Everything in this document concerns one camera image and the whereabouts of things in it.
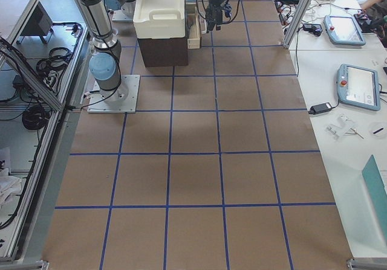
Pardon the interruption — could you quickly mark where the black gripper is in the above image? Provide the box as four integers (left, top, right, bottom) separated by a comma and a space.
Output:
205, 2, 232, 33

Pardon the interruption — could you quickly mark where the light wooden drawer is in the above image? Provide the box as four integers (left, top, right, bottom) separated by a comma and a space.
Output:
186, 12, 201, 50

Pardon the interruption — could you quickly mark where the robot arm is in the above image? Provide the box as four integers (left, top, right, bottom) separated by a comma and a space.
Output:
74, 0, 237, 108

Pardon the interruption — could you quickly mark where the white plastic tray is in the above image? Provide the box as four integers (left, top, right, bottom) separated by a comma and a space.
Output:
133, 0, 186, 39

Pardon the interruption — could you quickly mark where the dark wooden cabinet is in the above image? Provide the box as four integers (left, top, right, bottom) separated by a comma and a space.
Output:
138, 37, 189, 68

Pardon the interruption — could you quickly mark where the blue teach pendant far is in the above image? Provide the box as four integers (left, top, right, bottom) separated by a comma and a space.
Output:
324, 15, 366, 46

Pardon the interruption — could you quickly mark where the blue teach pendant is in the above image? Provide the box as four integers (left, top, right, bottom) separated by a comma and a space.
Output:
324, 15, 366, 46
337, 64, 380, 111

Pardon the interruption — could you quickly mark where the black power adapter on table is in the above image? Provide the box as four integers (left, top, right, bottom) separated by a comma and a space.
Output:
308, 102, 333, 115

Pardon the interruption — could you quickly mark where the blue teach pendant near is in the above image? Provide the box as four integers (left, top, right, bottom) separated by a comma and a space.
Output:
337, 64, 380, 111

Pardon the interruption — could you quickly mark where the teal folder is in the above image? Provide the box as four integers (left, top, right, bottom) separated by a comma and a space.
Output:
362, 155, 386, 239

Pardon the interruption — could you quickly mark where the aluminium frame post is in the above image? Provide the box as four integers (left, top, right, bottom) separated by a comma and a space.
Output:
282, 0, 311, 49

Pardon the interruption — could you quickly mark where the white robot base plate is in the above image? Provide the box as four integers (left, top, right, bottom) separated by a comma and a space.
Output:
87, 75, 140, 114

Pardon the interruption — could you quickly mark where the black cable bundle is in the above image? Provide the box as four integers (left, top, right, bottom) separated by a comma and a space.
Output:
21, 103, 51, 131

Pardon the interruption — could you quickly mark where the aluminium frame rail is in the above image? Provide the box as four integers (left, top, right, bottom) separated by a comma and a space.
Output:
1, 37, 63, 111

